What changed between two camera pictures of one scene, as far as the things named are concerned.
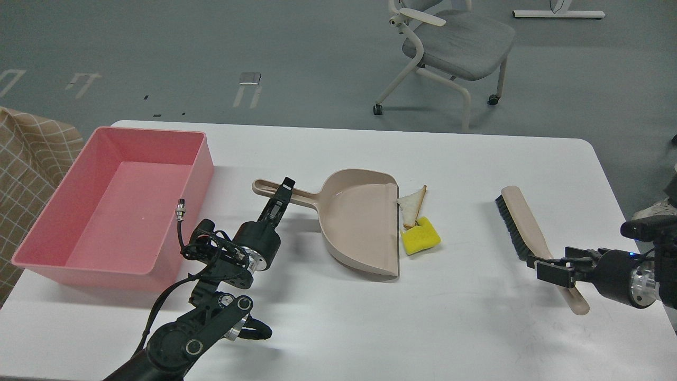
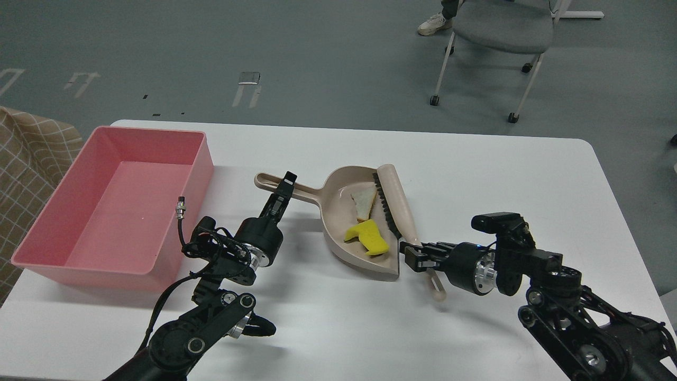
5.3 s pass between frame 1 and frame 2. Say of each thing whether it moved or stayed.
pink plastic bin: stayed
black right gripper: moved
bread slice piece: moved
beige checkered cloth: stayed
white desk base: stayed
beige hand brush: moved
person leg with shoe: moved
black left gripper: stayed
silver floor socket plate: stayed
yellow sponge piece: moved
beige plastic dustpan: stayed
